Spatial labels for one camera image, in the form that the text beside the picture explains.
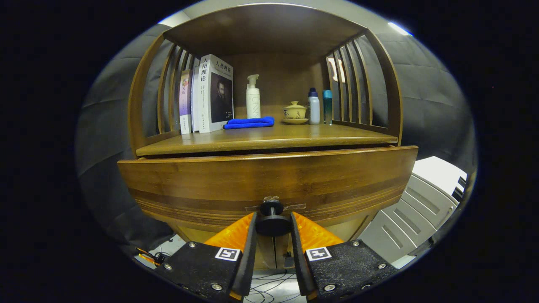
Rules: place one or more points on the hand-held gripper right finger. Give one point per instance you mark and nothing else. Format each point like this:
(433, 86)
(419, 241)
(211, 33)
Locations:
(299, 261)

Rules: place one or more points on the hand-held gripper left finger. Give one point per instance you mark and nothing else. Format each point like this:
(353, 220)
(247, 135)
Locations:
(248, 261)

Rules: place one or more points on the black round drawer knob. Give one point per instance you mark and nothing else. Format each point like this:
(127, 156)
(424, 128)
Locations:
(273, 225)

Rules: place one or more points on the brown wooden drawer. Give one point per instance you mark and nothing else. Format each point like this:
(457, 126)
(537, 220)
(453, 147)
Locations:
(252, 176)

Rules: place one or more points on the wooden countertop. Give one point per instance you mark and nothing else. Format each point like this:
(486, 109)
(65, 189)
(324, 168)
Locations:
(294, 136)

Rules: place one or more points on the brown wooden cabinet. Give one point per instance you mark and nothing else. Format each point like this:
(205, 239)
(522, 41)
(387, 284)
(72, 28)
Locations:
(261, 29)

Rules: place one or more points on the blue folded cloth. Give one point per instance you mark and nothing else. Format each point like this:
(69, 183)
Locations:
(248, 123)

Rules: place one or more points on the yellow saucer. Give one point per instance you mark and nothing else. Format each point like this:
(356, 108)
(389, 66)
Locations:
(294, 121)

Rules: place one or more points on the yellow lidded teacup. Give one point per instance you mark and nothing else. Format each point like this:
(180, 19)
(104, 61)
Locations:
(294, 111)

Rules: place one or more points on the white bottle blue cap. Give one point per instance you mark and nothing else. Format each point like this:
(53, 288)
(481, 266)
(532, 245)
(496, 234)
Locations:
(313, 109)

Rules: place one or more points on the teal slim bottle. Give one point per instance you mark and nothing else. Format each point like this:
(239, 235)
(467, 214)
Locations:
(327, 107)

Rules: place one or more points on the white pump bottle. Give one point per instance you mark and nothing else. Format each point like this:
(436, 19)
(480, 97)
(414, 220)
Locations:
(253, 103)

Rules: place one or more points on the thin white book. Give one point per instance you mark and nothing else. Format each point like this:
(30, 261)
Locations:
(195, 109)

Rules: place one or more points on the thick white portrait book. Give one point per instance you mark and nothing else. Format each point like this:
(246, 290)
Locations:
(219, 97)

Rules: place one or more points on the thin purple book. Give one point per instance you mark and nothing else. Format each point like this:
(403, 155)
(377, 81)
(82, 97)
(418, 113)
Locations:
(185, 97)

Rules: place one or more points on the rectangular ceiling light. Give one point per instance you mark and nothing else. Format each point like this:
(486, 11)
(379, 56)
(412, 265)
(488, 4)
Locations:
(398, 28)

